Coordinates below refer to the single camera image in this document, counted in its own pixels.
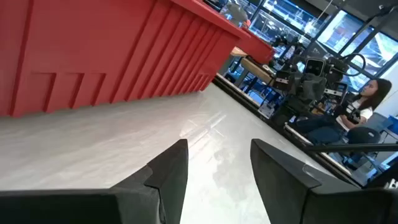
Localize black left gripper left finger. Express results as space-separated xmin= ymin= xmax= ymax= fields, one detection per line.
xmin=0 ymin=139 xmax=189 ymax=224

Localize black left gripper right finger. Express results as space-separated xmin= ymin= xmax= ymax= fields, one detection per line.
xmin=250 ymin=139 xmax=398 ymax=224

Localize red plastic laundry bin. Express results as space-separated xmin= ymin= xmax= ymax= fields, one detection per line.
xmin=0 ymin=0 xmax=275 ymax=118

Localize person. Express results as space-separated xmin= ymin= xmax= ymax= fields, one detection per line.
xmin=294 ymin=77 xmax=393 ymax=147

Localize light wooden table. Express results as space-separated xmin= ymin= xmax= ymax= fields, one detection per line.
xmin=229 ymin=46 xmax=276 ymax=85

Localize white office chair base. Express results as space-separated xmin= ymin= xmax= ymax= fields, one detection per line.
xmin=346 ymin=111 xmax=392 ymax=170

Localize black aluminium table frame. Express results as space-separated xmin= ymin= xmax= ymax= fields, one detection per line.
xmin=213 ymin=73 xmax=398 ymax=190

